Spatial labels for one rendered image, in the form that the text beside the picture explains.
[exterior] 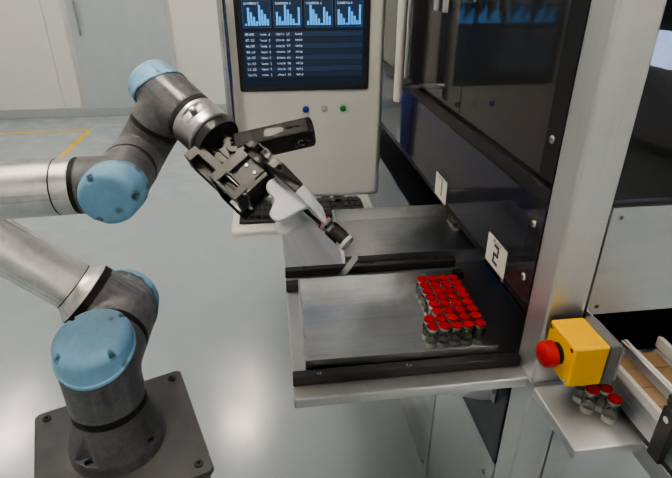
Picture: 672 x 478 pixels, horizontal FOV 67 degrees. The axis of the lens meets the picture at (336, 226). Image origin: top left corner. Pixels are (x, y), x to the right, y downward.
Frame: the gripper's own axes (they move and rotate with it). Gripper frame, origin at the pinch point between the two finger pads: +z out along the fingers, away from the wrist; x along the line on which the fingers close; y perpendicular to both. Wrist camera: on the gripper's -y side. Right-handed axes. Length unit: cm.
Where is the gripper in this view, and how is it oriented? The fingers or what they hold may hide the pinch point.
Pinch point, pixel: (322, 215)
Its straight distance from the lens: 68.1
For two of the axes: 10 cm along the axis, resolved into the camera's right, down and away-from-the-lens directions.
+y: -6.9, 6.8, -2.4
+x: -0.3, -3.6, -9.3
